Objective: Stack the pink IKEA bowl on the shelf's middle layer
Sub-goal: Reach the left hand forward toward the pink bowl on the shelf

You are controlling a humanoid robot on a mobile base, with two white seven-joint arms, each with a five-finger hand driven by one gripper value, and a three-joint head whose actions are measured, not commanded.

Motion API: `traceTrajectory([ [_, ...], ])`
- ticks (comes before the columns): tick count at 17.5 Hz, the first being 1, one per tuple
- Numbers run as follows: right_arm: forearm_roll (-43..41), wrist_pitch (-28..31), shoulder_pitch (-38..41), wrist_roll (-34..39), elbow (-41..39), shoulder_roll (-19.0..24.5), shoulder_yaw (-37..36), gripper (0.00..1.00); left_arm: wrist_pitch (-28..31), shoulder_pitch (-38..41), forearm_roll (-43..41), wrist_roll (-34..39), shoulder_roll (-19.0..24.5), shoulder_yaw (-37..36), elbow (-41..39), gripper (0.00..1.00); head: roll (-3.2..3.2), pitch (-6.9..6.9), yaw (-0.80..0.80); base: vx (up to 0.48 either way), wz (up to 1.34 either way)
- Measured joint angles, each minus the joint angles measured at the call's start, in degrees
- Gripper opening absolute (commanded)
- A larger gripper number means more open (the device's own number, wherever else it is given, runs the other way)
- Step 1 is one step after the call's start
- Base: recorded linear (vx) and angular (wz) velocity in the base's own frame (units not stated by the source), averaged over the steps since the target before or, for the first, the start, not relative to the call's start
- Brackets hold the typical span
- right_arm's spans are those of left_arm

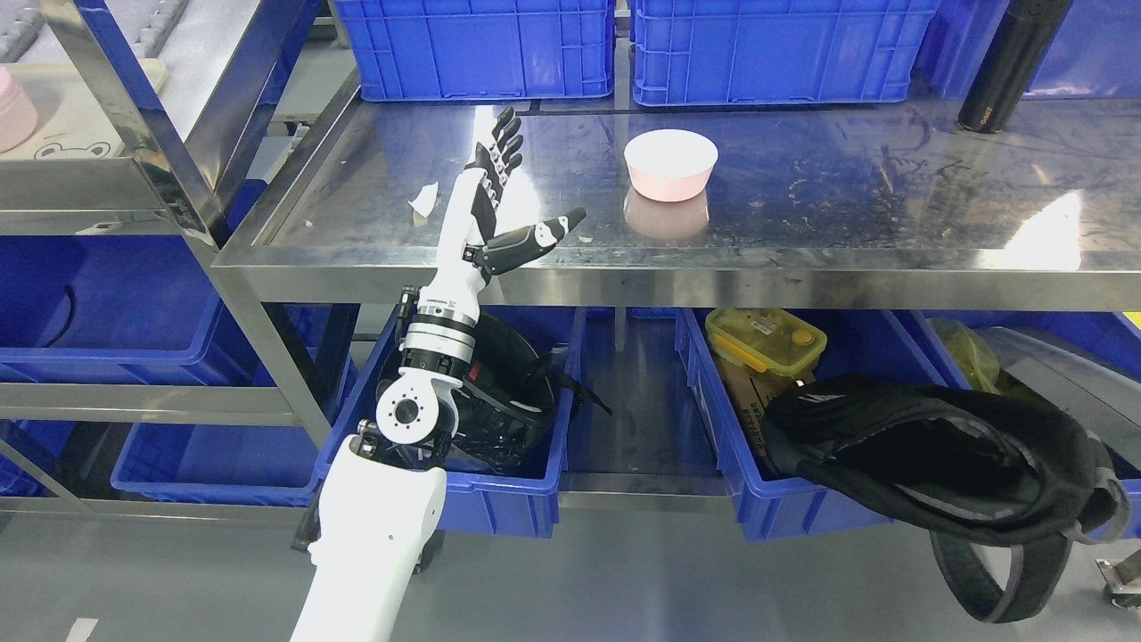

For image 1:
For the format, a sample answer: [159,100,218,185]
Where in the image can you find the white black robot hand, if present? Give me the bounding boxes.
[416,107,586,326]

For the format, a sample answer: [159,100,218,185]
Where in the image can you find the pink bowl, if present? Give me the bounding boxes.
[623,128,718,202]

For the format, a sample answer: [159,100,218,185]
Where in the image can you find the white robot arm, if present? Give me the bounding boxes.
[291,284,480,641]

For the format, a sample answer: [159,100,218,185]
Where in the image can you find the steel shelf rack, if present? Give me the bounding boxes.
[3,1,357,519]

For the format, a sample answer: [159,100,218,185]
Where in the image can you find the white paper scrap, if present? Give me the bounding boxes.
[408,182,439,220]

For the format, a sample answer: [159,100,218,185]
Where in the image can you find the blue crate upper left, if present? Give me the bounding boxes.
[334,1,616,101]

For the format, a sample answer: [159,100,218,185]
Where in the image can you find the blue crate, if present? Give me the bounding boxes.
[334,1,616,101]
[630,1,939,107]
[915,1,1140,99]

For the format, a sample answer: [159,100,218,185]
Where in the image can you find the blue bin with helmet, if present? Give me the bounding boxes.
[315,306,586,538]

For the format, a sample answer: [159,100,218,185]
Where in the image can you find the blue crate upper right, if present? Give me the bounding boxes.
[630,1,939,107]

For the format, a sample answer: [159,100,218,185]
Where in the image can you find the yellow lunch box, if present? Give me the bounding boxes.
[704,308,828,379]

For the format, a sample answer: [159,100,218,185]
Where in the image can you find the blue bin lower rack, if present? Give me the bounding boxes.
[110,424,318,506]

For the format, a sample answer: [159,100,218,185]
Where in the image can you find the blue bin on rack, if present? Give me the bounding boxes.
[1,235,259,387]

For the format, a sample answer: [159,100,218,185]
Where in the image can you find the beige tray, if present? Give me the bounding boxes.
[3,62,126,161]

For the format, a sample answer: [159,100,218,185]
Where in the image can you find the steel table cart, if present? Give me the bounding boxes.
[212,62,1141,518]

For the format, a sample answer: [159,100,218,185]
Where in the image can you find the blue bin with bag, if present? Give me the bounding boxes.
[674,308,1140,543]

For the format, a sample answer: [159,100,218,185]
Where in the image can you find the stacked pink bowls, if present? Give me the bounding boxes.
[1,66,39,153]

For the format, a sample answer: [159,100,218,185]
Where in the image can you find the black thermos bottle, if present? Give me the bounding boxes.
[957,1,1073,135]

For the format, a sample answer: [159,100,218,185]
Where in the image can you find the blue crate far right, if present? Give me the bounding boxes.
[915,1,1140,99]

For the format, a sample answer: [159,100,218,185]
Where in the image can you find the black bag with straps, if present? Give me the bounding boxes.
[759,373,1132,624]

